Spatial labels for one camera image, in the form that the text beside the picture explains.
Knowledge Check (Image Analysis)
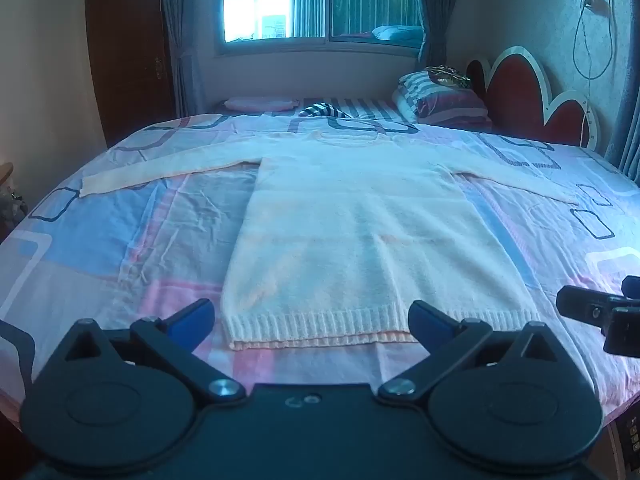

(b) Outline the dark wooden door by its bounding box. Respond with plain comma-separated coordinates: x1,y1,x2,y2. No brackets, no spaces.
84,0,177,149

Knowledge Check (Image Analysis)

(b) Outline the grey box with buttons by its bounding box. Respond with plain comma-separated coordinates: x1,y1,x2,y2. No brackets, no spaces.
606,407,640,480

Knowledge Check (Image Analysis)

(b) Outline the pink and blue patterned bedsheet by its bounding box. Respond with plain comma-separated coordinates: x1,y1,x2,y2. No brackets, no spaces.
0,111,640,428

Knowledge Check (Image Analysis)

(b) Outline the white wall cable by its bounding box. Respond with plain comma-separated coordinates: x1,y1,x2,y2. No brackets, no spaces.
571,0,617,150

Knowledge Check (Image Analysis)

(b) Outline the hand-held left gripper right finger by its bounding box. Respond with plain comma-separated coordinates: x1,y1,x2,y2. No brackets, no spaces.
377,300,581,404

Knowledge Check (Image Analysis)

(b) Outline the white knit sweater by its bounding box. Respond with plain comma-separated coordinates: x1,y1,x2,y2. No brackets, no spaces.
80,127,581,352

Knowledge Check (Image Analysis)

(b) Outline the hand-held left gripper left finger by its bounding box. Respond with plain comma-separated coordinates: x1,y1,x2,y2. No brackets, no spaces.
50,298,247,403

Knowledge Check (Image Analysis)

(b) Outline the pink folded cloth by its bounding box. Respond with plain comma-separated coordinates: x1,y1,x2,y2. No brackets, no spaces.
223,96,301,113

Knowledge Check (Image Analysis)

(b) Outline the striped folded garment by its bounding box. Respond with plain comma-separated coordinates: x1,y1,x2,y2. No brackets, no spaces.
298,102,354,120

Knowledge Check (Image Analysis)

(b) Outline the window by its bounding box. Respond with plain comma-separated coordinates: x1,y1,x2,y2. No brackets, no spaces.
215,0,432,59

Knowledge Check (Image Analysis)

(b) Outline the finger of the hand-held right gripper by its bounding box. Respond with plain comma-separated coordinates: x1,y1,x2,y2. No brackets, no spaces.
602,306,640,357
556,275,640,332

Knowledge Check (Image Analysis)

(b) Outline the red and white headboard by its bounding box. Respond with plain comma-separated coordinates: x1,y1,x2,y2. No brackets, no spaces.
466,46,601,153

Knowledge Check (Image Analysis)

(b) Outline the grey striped mattress cover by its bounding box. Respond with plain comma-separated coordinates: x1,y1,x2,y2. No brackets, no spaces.
215,96,417,124

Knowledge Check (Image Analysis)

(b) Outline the golden shiny bag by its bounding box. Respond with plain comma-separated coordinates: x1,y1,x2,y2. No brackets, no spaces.
425,64,472,87

